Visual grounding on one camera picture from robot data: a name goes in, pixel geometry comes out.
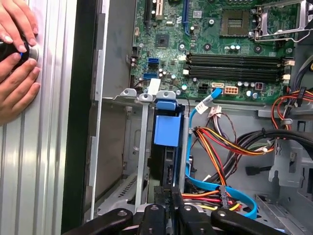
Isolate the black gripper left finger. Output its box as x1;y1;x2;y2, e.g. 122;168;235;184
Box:
62;204;172;235

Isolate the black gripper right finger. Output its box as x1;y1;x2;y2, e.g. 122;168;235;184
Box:
170;186;284;235

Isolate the hard disk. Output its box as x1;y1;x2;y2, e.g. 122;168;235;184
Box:
148;97;184;211

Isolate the round black tool blue ring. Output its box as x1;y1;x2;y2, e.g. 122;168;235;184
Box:
0;40;40;71

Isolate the metal disk bay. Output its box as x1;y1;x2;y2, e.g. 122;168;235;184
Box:
97;88;191;216

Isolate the person's right hand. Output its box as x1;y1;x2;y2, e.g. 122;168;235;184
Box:
0;52;42;127

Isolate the person's left hand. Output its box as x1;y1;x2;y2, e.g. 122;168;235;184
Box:
0;0;39;53

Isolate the metal drive cage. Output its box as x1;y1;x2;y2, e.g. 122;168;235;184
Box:
255;137;313;235

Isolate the black open PC case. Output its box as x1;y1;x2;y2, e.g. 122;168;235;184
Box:
61;0;313;235

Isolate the white paper label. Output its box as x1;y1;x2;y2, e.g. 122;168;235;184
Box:
148;78;161;95

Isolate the black RAM slot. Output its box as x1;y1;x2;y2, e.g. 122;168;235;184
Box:
185;74;286;84
185;67;286;75
185;52;286;61
185;60;286;68

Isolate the green motherboard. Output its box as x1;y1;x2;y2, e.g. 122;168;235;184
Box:
131;0;296;101

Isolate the metal locking lever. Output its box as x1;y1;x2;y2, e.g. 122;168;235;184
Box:
253;31;309;42

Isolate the CPU socket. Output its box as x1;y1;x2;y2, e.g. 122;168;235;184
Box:
220;9;255;37

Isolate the blue expansion slot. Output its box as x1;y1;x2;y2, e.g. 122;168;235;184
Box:
181;0;191;35

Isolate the long black expansion slot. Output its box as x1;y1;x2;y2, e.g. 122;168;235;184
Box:
145;0;152;23

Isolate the white expansion slot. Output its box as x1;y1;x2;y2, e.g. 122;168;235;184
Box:
156;0;164;21

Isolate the metal socket cover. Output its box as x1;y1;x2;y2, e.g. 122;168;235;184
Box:
254;0;309;37

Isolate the light blue data wire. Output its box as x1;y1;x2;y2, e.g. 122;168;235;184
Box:
184;87;258;220

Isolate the black loose wire connector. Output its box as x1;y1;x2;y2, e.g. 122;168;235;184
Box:
245;165;271;176

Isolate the orange red power wire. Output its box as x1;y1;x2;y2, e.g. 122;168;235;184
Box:
182;125;276;212

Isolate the white connector with thin wires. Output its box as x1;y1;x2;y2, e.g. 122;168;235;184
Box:
206;104;238;141

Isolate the thick black cable bundle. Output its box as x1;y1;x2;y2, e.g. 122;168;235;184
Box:
233;128;313;159

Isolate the red orange wire loop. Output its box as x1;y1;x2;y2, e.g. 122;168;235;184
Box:
271;90;313;131

